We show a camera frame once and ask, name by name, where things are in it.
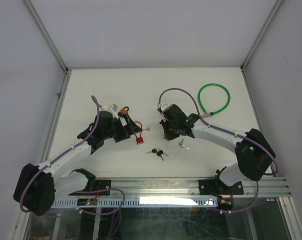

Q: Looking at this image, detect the black head key right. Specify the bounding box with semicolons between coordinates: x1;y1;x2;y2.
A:
156;149;168;161

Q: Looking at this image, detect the green cable lock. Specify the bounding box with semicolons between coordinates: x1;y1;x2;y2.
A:
197;83;231;118

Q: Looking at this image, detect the white perforated cable duct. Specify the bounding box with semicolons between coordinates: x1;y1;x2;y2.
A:
51;196;218;209

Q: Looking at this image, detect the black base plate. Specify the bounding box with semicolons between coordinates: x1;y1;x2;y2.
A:
69;178;111;196
198;179;244;197

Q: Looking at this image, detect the black head key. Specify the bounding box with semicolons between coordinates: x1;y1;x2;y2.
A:
147;148;157;154
156;149;168;161

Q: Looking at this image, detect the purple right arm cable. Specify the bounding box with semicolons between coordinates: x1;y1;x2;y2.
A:
157;88;279;215

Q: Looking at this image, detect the orange black padlock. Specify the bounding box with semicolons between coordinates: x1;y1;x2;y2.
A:
118;106;129;116

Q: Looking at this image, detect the aluminium mounting rail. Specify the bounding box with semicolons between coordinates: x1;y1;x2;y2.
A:
40;176;293;201

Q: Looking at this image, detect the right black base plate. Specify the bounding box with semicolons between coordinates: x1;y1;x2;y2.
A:
198;179;244;197

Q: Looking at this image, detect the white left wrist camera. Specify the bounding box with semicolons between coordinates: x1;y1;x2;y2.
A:
100;104;119;119

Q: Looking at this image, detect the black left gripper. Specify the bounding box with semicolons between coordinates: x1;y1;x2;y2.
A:
103;112;142;143

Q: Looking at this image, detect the red cable padlock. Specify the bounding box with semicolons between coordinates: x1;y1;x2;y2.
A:
134;121;144;145

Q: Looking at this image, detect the black head key left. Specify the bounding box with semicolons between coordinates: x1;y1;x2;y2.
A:
147;148;157;154

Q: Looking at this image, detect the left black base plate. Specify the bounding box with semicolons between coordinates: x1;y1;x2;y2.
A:
69;178;111;196

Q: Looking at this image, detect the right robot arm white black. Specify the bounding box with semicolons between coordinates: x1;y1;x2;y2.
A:
158;104;276;194

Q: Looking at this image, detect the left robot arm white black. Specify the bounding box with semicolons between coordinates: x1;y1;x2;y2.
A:
13;110;142;216

